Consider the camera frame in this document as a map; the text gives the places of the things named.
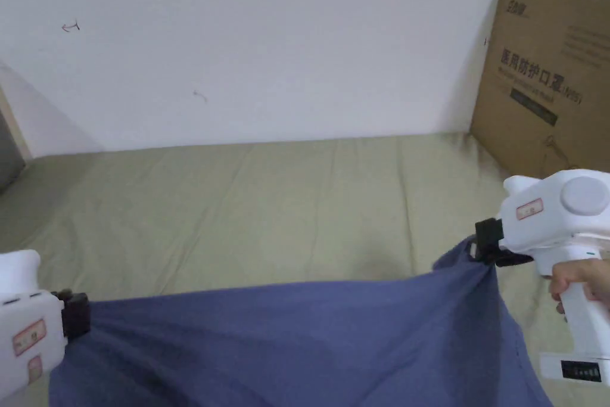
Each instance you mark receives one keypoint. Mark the large brown cardboard carton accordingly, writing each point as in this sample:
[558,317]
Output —
[543,73]

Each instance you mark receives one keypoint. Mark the person's right hand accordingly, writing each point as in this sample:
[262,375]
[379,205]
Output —
[579,278]

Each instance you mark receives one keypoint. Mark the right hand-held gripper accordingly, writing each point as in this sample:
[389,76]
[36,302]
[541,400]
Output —
[553,221]

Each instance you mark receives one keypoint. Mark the dark blue shirt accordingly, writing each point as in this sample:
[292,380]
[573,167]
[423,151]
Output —
[295,335]

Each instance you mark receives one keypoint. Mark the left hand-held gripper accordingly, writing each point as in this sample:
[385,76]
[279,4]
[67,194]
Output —
[28,326]

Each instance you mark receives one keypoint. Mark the bed with pale green sheet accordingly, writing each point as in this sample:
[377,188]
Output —
[228,207]

